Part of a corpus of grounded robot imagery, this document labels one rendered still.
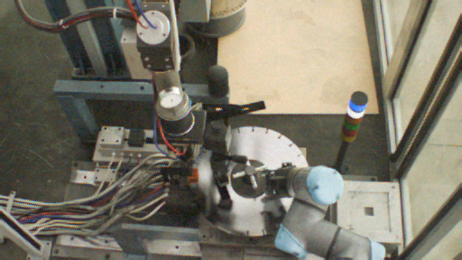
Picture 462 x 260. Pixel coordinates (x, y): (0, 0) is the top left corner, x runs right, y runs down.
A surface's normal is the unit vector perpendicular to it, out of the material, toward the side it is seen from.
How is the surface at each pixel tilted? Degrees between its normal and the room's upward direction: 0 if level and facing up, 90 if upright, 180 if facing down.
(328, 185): 32
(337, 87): 0
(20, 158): 0
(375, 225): 0
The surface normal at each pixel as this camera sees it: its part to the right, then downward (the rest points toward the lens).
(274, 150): -0.04, -0.50
